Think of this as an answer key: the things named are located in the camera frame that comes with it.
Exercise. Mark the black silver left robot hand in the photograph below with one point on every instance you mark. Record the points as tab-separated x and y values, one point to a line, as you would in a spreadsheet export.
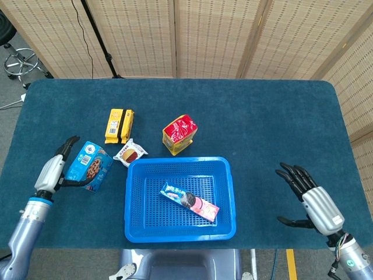
49	175

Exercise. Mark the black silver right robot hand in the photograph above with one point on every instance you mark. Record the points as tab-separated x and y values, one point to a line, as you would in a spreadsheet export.
323	210

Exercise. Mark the blue chocolate chip cookie box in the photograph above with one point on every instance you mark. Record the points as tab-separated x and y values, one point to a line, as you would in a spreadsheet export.
90	166

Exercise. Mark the small white burger snack packet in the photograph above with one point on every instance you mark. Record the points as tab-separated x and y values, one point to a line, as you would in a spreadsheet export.
129	153

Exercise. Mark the yellow snack pack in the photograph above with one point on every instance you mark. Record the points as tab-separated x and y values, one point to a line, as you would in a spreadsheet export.
118	125

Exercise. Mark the blue pink biscuit box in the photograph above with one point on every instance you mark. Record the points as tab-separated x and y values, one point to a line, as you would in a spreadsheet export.
189	201

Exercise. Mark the red yellow Lipo bag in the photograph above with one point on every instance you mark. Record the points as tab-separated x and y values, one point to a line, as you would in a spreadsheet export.
179	132

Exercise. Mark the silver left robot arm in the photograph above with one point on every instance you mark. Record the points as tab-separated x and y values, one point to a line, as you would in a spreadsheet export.
26	227

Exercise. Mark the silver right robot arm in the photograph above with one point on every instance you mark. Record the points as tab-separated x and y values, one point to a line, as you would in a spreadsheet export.
354	259

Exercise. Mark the yellow floor tape strip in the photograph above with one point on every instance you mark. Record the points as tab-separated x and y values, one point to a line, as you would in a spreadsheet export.
291	265

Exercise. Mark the blue plastic perforated basket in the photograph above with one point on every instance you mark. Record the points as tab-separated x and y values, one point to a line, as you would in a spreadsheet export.
145	216

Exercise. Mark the dark blue carpet table cover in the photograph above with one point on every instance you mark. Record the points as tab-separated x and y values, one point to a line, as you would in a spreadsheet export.
262	116

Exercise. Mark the black stool with chrome base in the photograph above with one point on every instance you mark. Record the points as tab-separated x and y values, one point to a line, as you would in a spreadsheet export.
20	62

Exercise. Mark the black tripod stand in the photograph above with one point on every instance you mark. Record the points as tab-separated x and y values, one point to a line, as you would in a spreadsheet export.
99	38

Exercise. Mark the grey blue robot torso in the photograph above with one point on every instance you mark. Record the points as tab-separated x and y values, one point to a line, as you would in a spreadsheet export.
180	265

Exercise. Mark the bamboo folding screen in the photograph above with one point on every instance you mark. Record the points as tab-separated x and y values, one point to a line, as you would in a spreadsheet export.
209	38

